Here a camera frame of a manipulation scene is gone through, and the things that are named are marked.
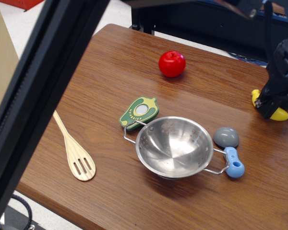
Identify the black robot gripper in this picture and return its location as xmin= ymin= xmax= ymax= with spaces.
xmin=255 ymin=71 xmax=288 ymax=119

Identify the yellow toy banana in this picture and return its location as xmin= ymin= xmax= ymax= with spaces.
xmin=251 ymin=89 xmax=288 ymax=121

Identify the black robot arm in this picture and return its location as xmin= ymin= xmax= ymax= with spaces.
xmin=254 ymin=39 xmax=288 ymax=121

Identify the grey blue measuring scoop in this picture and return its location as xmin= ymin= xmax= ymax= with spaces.
xmin=213 ymin=126 xmax=245 ymax=179

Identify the red toy apple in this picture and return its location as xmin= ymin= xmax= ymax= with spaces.
xmin=158 ymin=51 xmax=186 ymax=78

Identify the green toy pepper slice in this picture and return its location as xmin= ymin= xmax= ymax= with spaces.
xmin=119 ymin=96 xmax=159 ymax=127

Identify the wooden slotted spatula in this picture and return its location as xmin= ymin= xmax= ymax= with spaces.
xmin=53 ymin=110 xmax=96 ymax=182

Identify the red box on floor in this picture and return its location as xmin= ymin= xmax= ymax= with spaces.
xmin=0 ymin=0 xmax=43 ymax=11

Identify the black metal frame rail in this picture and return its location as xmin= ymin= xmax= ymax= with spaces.
xmin=131 ymin=0 xmax=288 ymax=65

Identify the steel colander with wire handles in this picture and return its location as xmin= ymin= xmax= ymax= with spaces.
xmin=124 ymin=116 xmax=230 ymax=180

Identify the aluminium base with cable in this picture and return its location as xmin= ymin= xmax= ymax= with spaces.
xmin=0 ymin=195 xmax=45 ymax=230

